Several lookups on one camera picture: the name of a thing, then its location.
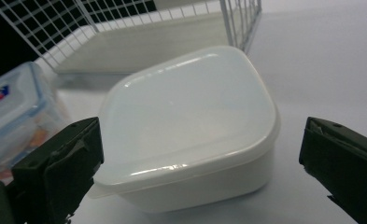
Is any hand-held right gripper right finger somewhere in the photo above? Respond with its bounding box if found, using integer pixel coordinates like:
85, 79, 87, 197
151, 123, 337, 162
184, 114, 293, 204
298, 116, 367, 224

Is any white lidded plastic container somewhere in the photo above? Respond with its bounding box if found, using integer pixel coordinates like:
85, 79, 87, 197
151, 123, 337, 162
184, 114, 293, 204
87, 45, 281, 215

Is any white wire shelf rack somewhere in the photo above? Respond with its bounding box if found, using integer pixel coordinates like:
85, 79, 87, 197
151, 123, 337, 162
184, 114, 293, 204
0, 0, 263, 77

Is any clear container with blue clips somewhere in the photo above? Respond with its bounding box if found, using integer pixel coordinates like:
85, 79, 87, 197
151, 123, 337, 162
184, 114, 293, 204
0, 61, 72, 181

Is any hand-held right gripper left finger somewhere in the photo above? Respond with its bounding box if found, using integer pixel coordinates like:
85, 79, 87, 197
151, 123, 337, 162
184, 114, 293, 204
11, 117, 106, 224

